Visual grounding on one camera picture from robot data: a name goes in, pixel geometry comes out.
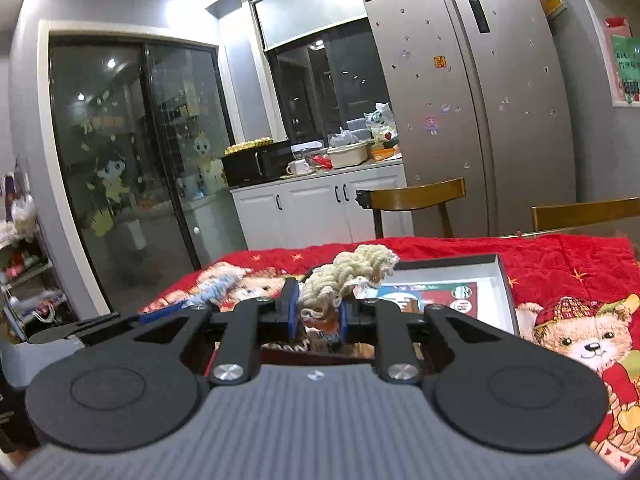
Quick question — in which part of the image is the black shallow cardboard box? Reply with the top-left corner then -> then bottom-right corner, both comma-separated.
260,254 -> 521,367

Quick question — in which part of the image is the row of yellow balls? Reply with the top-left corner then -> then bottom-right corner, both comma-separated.
223,136 -> 273,156

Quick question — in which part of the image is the red printed bear blanket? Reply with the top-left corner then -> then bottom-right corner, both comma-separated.
140,232 -> 640,471

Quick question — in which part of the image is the glass sliding door with stickers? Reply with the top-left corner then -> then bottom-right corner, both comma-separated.
47,35 -> 236,306

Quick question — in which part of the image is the printed white green bag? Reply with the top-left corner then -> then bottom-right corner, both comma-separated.
365,101 -> 396,133

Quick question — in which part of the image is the silver refrigerator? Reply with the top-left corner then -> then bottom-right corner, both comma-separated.
360,0 -> 591,238

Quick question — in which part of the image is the wooden chair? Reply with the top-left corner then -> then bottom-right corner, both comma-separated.
531,197 -> 640,233
356,177 -> 467,240

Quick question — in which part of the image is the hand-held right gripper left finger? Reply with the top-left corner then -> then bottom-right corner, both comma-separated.
75,277 -> 301,386

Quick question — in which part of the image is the beige plastic basin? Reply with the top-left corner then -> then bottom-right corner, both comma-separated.
327,142 -> 370,169

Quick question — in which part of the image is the white plastic bag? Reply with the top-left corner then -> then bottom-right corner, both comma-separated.
329,127 -> 360,147

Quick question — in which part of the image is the white roller blind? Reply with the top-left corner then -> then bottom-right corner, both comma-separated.
250,0 -> 381,51

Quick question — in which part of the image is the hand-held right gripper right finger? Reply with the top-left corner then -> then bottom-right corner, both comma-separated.
339,297 -> 566,386

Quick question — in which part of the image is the cream knitted scrunchie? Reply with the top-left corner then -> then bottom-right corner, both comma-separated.
298,244 -> 401,333

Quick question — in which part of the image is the black microwave oven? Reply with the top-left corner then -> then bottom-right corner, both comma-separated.
221,141 -> 296,187

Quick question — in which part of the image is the dark kitchen window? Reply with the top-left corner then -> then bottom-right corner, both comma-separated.
264,15 -> 391,143

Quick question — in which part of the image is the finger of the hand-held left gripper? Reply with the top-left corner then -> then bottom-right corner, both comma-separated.
137,302 -> 211,325

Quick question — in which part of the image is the white kitchen cabinet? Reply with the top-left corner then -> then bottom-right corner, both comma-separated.
230,157 -> 416,251

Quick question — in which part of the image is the white bin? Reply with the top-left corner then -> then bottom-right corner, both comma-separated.
0,335 -> 86,391

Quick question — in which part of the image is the wire storage rack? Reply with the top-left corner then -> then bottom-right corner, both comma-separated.
0,160 -> 68,341

